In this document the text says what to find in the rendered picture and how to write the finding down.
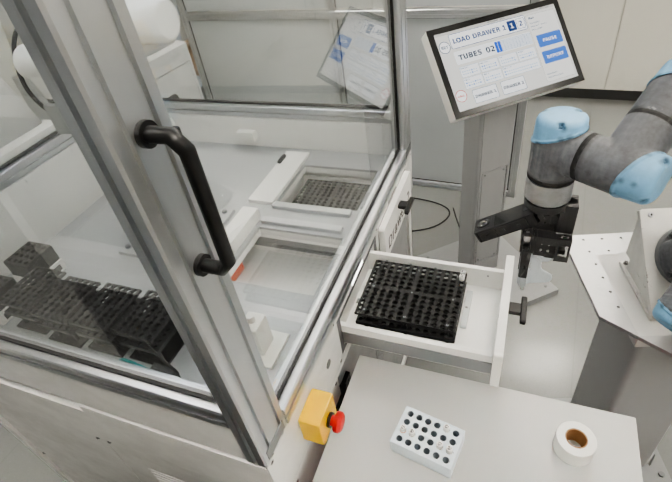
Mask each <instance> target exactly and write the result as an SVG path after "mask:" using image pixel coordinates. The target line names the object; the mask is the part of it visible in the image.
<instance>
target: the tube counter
mask: <svg viewBox="0 0 672 482"><path fill-rule="evenodd" d="M530 44H534V43H533V41H532V38H531V35H530V32H526V33H522V34H519V35H515V36H512V37H508V38H504V39H501V40H497V41H494V42H490V43H486V44H483V45H484V48H485V51H486V54H487V57H488V56H492V55H495V54H499V53H502V52H506V51H509V50H513V49H516V48H520V47H523V46H527V45H530Z"/></svg>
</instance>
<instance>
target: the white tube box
mask: <svg viewBox="0 0 672 482"><path fill-rule="evenodd" d="M402 424H404V425H405V426H406V432H405V433H401V432H400V425H402ZM444 424H448V423H446V422H444V421H441V420H439V419H437V418H434V417H432V416H430V415H428V414H425V413H423V412H421V411H418V410H416V409H414V408H411V407H409V406H406V408H405V410H404V412H403V414H402V416H401V418H400V421H399V423H398V425H397V427H396V429H395V431H394V433H393V435H392V437H391V439H390V447H391V450H392V451H394V452H396V453H398V454H400V455H402V456H404V457H406V458H408V459H410V460H412V461H415V462H417V463H419V464H421V465H423V466H425V467H427V468H429V469H431V470H433V471H435V472H437V473H439V474H441V475H443V476H445V477H448V478H451V476H452V473H453V470H454V468H455V465H456V462H457V459H458V457H459V454H460V451H461V448H462V446H463V443H464V440H465V430H462V429H460V428H458V427H455V426H453V425H451V424H448V425H449V426H450V431H449V432H448V433H446V432H444V430H443V426H444ZM411 428H413V429H414V430H415V436H414V437H410V436H409V429H411ZM438 441H441V442H442V443H443V449H442V450H438V449H437V446H436V443H437V442H438ZM448 445H450V446H452V448H453V452H452V454H450V455H449V454H447V453H446V446H448Z"/></svg>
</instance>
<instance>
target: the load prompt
mask: <svg viewBox="0 0 672 482"><path fill-rule="evenodd" d="M526 29H528V26H527V23H526V20H525V17H524V15H520V16H517V17H513V18H509V19H505V20H502V21H498V22H494V23H490V24H487V25H483V26H479V27H476V28H472V29H468V30H464V31H461V32H457V33H453V34H449V35H447V36H448V39H449V42H450V44H451V47H452V50H453V49H457V48H461V47H464V46H468V45H472V44H475V43H479V42H483V41H486V40H490V39H493V38H497V37H501V36H504V35H508V34H512V33H515V32H519V31H522V30H526Z"/></svg>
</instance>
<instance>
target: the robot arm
mask: <svg viewBox="0 0 672 482"><path fill-rule="evenodd" d="M589 127H590V126H589V117H588V115H587V114H586V113H585V112H582V110H580V109H578V108H574V107H568V106H557V107H551V108H548V109H546V110H544V111H542V112H541V113H540V114H539V115H538V116H537V118H536V122H535V127H534V131H533V135H532V136H531V148H530V155H529V162H528V168H527V174H526V180H525V187H524V204H521V205H518V206H515V207H512V208H510V209H507V210H504V211H501V212H499V213H496V214H493V215H490V216H487V217H485V218H482V219H479V220H477V221H476V224H475V229H474V234H475V236H476V237H477V239H478V240H479V242H481V243H482V242H485V241H488V240H491V239H494V238H497V237H500V236H503V235H506V234H509V233H512V232H515V231H518V230H522V231H521V239H520V249H519V252H520V256H519V263H518V276H517V284H518V286H519V288H520V289H521V290H524V288H525V285H526V284H527V283H545V282H549V281H551V279H552V275H551V274H550V273H549V272H547V271H545V270H543V269H542V268H541V264H542V262H547V261H550V260H552V258H553V261H557V262H564V263H567V261H568V257H569V253H570V249H571V245H572V241H573V239H572V235H573V230H574V226H575V222H576V218H577V214H578V210H579V195H573V194H572V193H573V188H574V184H575V180H576V181H578V182H580V183H583V184H585V185H588V186H591V187H593V188H596V189H598V190H601V191H603V192H606V193H608V194H610V195H611V196H613V197H615V198H622V199H625V200H628V201H631V202H634V203H637V204H640V205H646V204H649V203H651V202H653V201H654V200H656V199H657V198H658V197H659V195H660V194H661V193H662V192H663V190H664V189H665V187H666V185H667V183H668V181H669V180H670V178H671V176H672V157H671V156H669V155H666V154H667V153H668V152H669V150H670V149H671V148H672V59H670V60H669V61H667V62H666V63H665V64H664V65H663V66H662V67H661V69H660V70H659V71H658V72H657V74H656V75H655V76H654V77H653V78H652V79H651V80H650V81H649V82H648V83H647V85H646V88H645V90H644V91H643V92H642V94H641V95H640V97H639V98H638V99H637V101H636V102H635V103H634V105H633V106H632V107H631V109H630V110H629V112H628V113H627V114H626V116H625V117H624V118H623V119H622V121H621V122H620V124H619V125H618V126H617V128H616V129H615V130H614V132H613V133H612V135H611V136H610V137H609V136H605V135H602V134H598V133H596V132H592V131H589ZM567 238H568V239H567ZM565 247H568V251H567V255H566V257H563V256H559V254H562V255H565ZM654 258H655V263H656V266H657V269H658V271H659V272H660V274H661V275H662V276H663V277H664V278H665V279H666V280H667V281H668V282H669V283H671V284H670V286H669V287H668V288H667V290H666V291H665V292H664V294H663V295H662V297H661V298H660V299H658V300H657V304H656V305H655V307H654V309H653V310H652V315H653V317H654V318H655V319H656V320H657V321H658V322H659V323H660V324H661V325H663V326H664V327H665V328H667V329H668V330H670V331H671V332H672V229H671V230H669V231H667V232H666V233H665V234H663V236H662V237H661V238H660V239H659V241H658V242H657V245H656V248H655V253H654ZM529 263H531V265H530V268H529Z"/></svg>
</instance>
